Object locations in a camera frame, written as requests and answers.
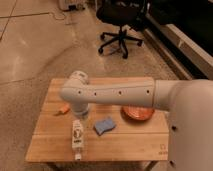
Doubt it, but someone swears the white plastic bottle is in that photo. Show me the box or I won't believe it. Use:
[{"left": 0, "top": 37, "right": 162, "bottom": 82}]
[{"left": 72, "top": 120, "right": 84, "bottom": 160}]

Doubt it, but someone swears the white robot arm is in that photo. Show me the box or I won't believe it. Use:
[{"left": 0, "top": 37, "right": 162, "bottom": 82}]
[{"left": 60, "top": 71, "right": 213, "bottom": 171}]

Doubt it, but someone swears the orange ceramic bowl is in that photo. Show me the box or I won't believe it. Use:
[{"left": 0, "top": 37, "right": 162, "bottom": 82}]
[{"left": 122, "top": 106, "right": 155, "bottom": 121}]

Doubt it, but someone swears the blue sponge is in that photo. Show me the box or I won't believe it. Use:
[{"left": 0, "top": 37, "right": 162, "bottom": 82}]
[{"left": 94, "top": 117, "right": 116, "bottom": 136}]

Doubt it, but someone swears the orange marker pen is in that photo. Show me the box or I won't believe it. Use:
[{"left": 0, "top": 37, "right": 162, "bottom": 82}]
[{"left": 59, "top": 104, "right": 70, "bottom": 114}]

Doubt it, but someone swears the wooden table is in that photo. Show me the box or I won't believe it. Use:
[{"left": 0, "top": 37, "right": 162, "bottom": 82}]
[{"left": 25, "top": 78, "right": 169, "bottom": 163}]

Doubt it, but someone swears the black office chair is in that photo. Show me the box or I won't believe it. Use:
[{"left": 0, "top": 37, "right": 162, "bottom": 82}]
[{"left": 96, "top": 0, "right": 148, "bottom": 59}]

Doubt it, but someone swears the white device on floor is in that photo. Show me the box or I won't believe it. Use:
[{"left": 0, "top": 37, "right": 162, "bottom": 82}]
[{"left": 58, "top": 0, "right": 86, "bottom": 11}]

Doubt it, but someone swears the long white bench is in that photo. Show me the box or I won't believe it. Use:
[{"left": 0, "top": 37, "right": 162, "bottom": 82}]
[{"left": 146, "top": 14, "right": 213, "bottom": 79}]

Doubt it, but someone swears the dark floor cable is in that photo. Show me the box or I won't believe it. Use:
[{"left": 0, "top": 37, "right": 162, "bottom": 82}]
[{"left": 0, "top": 0, "right": 68, "bottom": 42}]

